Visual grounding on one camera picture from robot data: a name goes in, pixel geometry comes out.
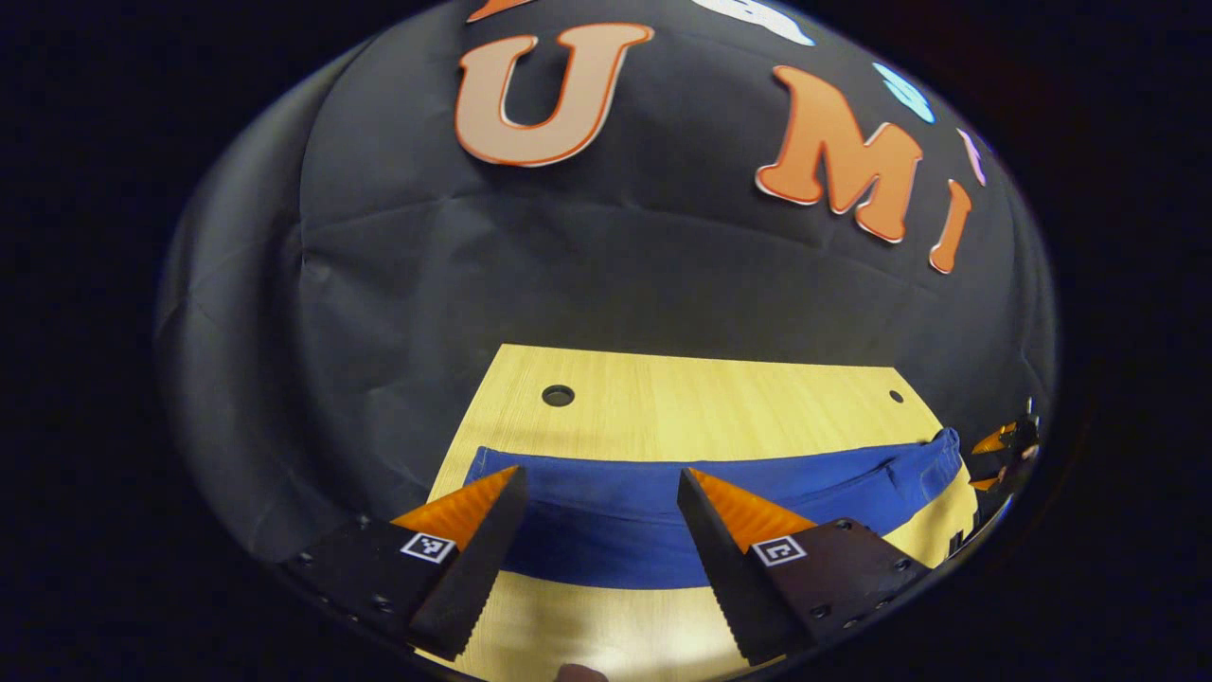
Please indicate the blue jeans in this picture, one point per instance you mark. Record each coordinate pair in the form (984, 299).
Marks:
(606, 511)

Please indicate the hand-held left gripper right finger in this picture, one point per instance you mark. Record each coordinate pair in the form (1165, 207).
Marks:
(729, 578)

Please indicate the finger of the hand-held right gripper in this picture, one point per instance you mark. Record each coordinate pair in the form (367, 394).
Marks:
(987, 482)
(994, 439)

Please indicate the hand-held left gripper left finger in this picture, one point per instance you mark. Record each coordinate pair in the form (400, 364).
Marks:
(478, 568)

